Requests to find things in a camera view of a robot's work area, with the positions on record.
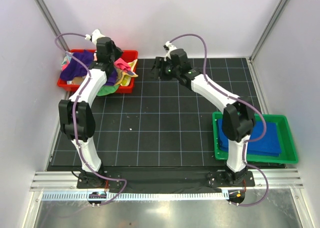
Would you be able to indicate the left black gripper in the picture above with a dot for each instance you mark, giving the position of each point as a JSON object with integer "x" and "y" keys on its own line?
{"x": 118, "y": 50}

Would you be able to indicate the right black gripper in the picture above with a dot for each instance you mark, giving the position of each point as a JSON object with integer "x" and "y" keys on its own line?
{"x": 158, "y": 65}

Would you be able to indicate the pink towel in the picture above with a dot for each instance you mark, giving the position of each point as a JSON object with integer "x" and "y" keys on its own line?
{"x": 122, "y": 65}

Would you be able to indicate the blue towel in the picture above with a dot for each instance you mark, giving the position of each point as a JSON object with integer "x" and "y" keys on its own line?
{"x": 269, "y": 145}

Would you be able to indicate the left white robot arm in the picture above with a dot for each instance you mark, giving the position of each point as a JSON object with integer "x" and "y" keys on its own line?
{"x": 76, "y": 118}

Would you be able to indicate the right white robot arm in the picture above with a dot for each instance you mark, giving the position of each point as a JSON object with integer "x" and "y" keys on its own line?
{"x": 238, "y": 120}

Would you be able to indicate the yellow patterned towel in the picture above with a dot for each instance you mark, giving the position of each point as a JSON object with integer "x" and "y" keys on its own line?
{"x": 124, "y": 77}

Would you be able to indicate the green towel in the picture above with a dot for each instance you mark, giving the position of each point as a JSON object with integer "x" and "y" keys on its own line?
{"x": 107, "y": 90}

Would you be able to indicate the red plastic bin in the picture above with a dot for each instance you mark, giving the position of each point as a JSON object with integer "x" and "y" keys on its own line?
{"x": 127, "y": 56}

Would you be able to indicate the purple towel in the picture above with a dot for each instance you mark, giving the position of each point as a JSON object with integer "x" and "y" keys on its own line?
{"x": 75, "y": 69}

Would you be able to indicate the pastel patterned towel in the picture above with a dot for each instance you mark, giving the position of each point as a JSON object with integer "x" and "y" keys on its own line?
{"x": 65, "y": 62}

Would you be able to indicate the black grid mat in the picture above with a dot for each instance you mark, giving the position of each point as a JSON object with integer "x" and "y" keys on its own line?
{"x": 161, "y": 123}

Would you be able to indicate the green plastic bin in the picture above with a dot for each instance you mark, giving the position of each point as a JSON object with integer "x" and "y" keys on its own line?
{"x": 288, "y": 153}

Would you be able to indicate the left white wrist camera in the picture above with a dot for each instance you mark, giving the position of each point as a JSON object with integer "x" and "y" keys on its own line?
{"x": 96, "y": 34}

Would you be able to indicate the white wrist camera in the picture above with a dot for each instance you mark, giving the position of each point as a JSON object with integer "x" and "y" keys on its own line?
{"x": 96, "y": 34}
{"x": 169, "y": 47}

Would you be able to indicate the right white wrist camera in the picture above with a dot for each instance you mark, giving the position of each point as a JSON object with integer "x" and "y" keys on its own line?
{"x": 169, "y": 47}

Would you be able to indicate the left aluminium frame post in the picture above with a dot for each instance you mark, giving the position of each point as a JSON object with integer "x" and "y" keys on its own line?
{"x": 48, "y": 17}

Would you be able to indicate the aluminium frame post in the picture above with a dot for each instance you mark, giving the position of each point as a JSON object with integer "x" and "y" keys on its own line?
{"x": 269, "y": 27}
{"x": 48, "y": 17}

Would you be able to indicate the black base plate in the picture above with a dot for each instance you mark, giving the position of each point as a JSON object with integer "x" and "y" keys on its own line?
{"x": 166, "y": 180}

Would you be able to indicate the perforated cable duct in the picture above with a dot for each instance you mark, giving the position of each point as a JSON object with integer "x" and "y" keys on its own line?
{"x": 91, "y": 196}

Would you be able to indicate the aluminium front rail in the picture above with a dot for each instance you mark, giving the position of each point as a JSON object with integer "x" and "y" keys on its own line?
{"x": 277, "y": 179}

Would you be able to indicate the right aluminium frame post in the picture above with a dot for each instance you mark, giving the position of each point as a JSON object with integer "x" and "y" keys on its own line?
{"x": 269, "y": 27}

